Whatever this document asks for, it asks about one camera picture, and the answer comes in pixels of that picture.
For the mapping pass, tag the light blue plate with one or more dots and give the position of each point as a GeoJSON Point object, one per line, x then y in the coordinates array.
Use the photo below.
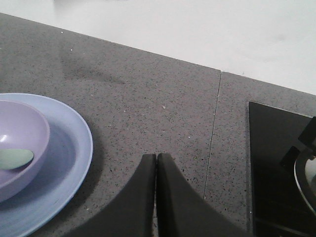
{"type": "Point", "coordinates": [69, 157]}

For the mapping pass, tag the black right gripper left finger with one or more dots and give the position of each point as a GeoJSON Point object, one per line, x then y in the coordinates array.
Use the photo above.
{"type": "Point", "coordinates": [130, 213]}

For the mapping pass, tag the pale green plastic spoon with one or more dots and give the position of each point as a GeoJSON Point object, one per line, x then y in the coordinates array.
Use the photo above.
{"type": "Point", "coordinates": [14, 158]}

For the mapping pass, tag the black gas cooktop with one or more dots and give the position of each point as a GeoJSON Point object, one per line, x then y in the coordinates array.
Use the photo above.
{"type": "Point", "coordinates": [283, 172]}

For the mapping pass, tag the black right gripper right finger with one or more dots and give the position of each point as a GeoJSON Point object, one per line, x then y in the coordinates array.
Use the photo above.
{"type": "Point", "coordinates": [182, 212]}

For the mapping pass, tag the lilac plastic bowl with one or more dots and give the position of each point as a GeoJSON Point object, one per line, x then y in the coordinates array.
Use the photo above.
{"type": "Point", "coordinates": [22, 127]}

